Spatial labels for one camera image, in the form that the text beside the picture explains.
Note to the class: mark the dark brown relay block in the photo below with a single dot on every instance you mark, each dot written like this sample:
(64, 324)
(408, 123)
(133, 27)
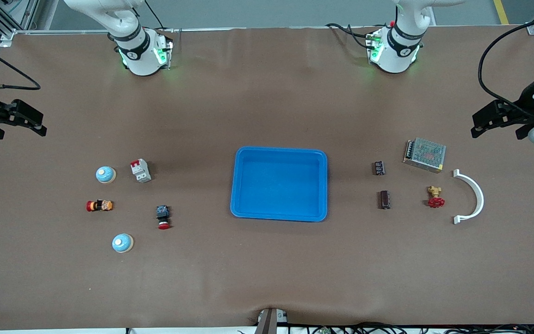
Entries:
(384, 200)

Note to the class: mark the grey metal bracket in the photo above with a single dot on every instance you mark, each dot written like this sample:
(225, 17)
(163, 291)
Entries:
(270, 322)

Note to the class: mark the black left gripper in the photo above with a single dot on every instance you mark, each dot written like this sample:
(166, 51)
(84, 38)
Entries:
(524, 99)

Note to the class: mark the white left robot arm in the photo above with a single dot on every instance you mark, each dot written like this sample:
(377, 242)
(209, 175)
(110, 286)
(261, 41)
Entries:
(394, 55)

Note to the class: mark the metal mesh power supply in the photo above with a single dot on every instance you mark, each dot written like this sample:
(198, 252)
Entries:
(424, 154)

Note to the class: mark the blue bell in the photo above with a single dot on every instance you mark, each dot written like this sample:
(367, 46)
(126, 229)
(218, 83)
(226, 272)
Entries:
(105, 175)
(122, 243)

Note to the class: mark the blue plastic tray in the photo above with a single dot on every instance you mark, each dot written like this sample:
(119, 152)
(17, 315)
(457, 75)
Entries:
(278, 185)

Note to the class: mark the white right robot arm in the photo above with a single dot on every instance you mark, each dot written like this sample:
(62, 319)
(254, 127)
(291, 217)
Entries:
(139, 60)

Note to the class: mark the white red circuit breaker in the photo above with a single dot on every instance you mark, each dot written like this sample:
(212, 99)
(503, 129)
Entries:
(141, 171)

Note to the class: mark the red emergency stop button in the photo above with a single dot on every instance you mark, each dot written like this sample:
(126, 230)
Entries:
(163, 215)

